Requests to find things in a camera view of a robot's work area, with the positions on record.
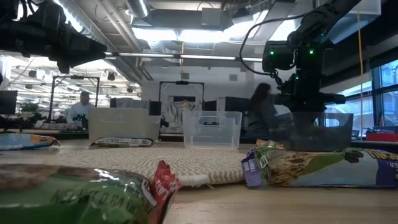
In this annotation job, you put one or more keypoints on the blue orange granola bar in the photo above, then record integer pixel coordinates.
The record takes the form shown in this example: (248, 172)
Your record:
(21, 141)

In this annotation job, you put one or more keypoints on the orange green granola bar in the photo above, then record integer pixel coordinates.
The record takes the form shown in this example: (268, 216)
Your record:
(269, 144)

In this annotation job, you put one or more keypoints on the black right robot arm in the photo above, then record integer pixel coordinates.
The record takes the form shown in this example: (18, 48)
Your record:
(311, 77)

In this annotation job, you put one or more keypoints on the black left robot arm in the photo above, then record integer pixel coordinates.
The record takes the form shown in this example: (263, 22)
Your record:
(18, 34)

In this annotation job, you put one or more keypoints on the green granola bar red end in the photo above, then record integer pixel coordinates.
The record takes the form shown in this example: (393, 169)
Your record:
(77, 199)

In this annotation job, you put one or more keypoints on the green purple granola bar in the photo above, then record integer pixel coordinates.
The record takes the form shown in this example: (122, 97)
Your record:
(311, 168)

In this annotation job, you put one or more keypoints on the person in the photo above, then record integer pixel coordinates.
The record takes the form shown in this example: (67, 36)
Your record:
(261, 105)
(80, 110)

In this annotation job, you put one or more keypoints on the green plant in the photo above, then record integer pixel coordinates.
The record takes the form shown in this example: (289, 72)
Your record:
(29, 107)

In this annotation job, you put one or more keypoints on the black monitor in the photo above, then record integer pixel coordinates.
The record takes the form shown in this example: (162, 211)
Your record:
(7, 102)

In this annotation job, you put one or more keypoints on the white plastic bin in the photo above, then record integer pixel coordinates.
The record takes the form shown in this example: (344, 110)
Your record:
(124, 124)

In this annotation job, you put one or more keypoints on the ceiling light tube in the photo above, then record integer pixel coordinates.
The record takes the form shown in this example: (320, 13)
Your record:
(205, 57)

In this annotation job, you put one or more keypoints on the woven round mat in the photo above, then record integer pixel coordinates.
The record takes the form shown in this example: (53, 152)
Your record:
(140, 161)

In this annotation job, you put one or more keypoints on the clear plastic bin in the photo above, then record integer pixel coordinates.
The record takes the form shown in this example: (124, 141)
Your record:
(211, 130)

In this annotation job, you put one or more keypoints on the grey plastic bin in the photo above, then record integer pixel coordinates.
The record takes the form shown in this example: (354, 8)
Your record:
(311, 137)

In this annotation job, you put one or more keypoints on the red box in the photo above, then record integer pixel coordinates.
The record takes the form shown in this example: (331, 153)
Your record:
(382, 137)

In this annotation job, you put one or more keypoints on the black metal rig frame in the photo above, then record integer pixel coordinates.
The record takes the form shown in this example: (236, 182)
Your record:
(182, 82)
(74, 77)

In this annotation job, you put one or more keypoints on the silver ceiling duct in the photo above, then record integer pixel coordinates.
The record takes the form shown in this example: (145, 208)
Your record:
(138, 7)

